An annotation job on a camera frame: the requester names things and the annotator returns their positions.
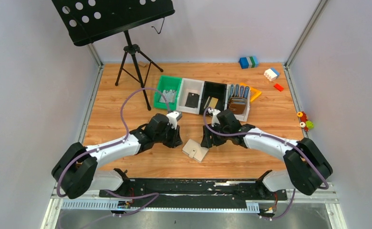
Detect beige card holder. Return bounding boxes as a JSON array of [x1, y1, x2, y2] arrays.
[[182, 139, 209, 163]]

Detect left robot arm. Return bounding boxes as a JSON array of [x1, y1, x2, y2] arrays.
[[51, 111, 183, 199]]

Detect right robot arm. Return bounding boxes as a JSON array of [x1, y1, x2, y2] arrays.
[[201, 107, 333, 196]]

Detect gold card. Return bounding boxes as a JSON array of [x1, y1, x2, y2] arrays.
[[202, 96, 218, 111]]

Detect grey cards in green bin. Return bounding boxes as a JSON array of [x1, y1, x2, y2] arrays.
[[159, 89, 177, 103]]

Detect black card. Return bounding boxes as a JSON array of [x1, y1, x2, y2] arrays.
[[185, 93, 199, 108]]

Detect brown card holder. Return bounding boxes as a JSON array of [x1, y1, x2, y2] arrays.
[[228, 97, 248, 115]]

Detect blue card holders row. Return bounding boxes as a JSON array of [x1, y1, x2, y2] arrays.
[[228, 84, 250, 99]]

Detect black plastic bin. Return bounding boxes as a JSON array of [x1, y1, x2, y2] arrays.
[[199, 81, 227, 115]]

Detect white bin with holders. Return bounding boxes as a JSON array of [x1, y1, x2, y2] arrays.
[[224, 84, 250, 122]]

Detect green plastic bin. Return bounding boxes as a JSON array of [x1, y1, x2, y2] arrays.
[[154, 75, 182, 110]]

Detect white plastic bin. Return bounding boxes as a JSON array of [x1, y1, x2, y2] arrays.
[[176, 78, 204, 114]]

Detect red toy brick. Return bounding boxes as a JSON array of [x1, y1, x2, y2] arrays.
[[274, 83, 284, 92]]

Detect blue green toy block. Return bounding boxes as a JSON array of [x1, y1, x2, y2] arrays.
[[238, 56, 259, 69]]

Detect white blue toy block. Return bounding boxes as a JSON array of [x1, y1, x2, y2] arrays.
[[263, 68, 280, 82]]

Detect colourful toy vehicle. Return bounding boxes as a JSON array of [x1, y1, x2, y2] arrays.
[[297, 111, 314, 132]]

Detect black music stand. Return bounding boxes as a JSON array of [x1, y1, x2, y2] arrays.
[[51, 0, 176, 111]]

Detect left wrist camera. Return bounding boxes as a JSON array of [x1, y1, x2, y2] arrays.
[[166, 111, 182, 129]]

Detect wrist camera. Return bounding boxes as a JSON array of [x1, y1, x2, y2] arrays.
[[207, 107, 221, 126], [166, 111, 182, 129]]

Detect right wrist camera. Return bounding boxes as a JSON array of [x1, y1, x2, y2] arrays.
[[207, 107, 221, 126]]

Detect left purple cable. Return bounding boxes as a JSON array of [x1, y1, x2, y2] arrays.
[[56, 87, 171, 222]]

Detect purple cable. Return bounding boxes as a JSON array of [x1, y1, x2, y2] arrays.
[[56, 87, 171, 222], [203, 107, 330, 221]]

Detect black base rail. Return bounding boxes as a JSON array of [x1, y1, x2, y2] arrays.
[[99, 178, 288, 210]]

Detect orange toy frame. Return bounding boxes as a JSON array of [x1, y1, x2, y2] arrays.
[[239, 83, 262, 102]]

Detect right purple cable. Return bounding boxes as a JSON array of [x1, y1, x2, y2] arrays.
[[203, 107, 330, 221]]

